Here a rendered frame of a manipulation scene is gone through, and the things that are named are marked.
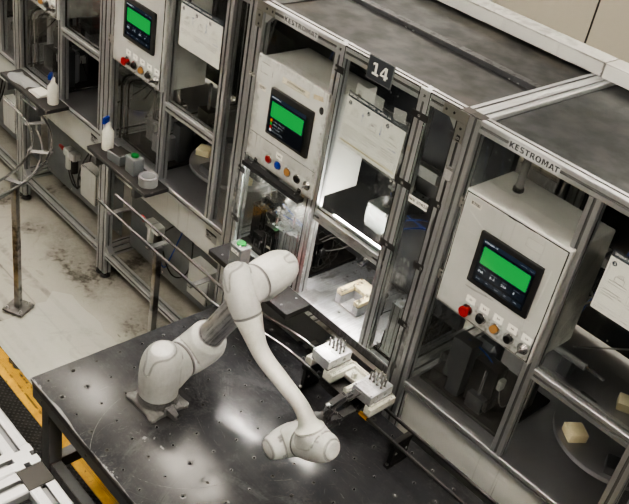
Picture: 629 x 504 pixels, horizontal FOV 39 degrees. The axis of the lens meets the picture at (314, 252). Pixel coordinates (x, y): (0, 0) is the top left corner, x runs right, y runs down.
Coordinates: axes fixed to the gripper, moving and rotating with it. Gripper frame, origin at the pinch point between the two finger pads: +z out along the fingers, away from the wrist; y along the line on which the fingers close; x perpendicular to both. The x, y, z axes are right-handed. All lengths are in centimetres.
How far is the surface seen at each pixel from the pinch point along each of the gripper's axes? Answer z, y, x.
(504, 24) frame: 106, 115, 48
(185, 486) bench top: -60, -23, 18
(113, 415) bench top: -62, -23, 61
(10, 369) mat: -48, -92, 169
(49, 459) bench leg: -74, -64, 86
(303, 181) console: 27, 51, 68
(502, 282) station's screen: 22, 68, -30
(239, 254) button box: 15, 9, 86
